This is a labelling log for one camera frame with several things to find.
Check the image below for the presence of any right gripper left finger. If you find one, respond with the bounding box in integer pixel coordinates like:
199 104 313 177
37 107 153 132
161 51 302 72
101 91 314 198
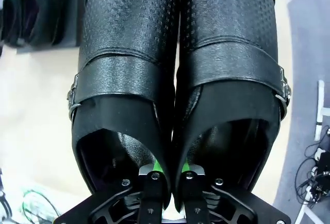
89 156 166 224

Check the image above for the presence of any white table leg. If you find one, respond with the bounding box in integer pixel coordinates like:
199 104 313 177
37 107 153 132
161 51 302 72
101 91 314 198
313 79 326 142

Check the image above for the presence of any black leather shoe with buckle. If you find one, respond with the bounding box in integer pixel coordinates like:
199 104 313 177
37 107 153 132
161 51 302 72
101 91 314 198
67 0 182 208
170 0 292 211
18 0 79 46

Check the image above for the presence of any black floor cables bundle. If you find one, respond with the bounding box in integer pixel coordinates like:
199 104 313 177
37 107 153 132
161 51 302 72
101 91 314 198
295 127 330 205

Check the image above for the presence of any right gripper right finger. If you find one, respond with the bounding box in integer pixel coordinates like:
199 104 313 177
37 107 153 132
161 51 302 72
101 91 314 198
178 161 260 224

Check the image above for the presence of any green cable bundle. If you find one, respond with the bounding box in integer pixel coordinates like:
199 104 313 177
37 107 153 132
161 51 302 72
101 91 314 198
20 186 61 221

